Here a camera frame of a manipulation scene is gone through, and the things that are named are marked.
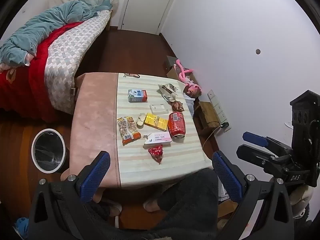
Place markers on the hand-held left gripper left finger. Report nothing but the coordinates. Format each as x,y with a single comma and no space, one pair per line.
96,177

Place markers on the white door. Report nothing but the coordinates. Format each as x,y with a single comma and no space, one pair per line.
147,5

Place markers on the silver snack wrapper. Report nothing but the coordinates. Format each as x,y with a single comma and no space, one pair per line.
167,90

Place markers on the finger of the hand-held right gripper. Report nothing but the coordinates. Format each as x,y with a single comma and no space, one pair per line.
252,155
253,137

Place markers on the red drink can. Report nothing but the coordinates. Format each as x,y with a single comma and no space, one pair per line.
176,125

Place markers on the clear plastic tray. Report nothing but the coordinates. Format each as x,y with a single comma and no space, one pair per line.
158,108

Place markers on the person's leg in dark pants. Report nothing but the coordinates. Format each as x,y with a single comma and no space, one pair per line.
190,205

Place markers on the orange peanut snack packet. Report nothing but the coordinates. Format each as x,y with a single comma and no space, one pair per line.
127,130

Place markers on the white-rimmed waste bin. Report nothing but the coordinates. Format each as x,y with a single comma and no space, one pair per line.
47,150

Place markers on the striped table mat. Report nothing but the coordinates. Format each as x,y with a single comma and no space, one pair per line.
140,160

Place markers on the black charger plug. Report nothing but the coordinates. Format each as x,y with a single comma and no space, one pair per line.
224,124

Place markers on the grey checkered bed sheet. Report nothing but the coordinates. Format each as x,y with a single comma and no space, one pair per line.
70,50

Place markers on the light slipper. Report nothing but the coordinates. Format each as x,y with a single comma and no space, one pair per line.
111,207
150,205

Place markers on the brown cardboard box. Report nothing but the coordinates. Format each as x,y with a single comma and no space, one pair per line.
172,73

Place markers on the small wooden stool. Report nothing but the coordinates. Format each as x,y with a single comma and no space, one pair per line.
208,113

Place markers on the blue and white milk carton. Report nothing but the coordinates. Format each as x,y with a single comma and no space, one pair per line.
137,95

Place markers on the red blanket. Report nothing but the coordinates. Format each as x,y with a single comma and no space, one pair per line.
37,80

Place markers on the white and pink box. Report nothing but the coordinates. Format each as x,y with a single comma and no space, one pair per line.
157,140

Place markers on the white power strip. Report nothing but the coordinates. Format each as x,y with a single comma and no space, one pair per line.
217,107

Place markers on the crumpled white wrapper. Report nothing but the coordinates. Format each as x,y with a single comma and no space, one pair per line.
140,120

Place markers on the blue cloth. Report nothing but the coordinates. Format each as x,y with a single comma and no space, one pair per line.
22,227

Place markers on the red triangular snack packet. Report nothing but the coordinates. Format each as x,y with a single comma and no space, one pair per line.
156,152

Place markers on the small brown snack packet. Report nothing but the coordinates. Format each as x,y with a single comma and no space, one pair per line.
177,105

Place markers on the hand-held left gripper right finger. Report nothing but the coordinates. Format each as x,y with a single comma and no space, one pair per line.
227,175

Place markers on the pink plush toy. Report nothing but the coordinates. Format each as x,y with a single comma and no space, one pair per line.
192,88

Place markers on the person's right forearm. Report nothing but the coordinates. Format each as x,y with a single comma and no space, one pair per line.
301,197

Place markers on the teal quilt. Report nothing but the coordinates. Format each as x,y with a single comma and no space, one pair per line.
50,22

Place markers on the yellow cardboard box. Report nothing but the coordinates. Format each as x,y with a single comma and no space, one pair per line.
155,122

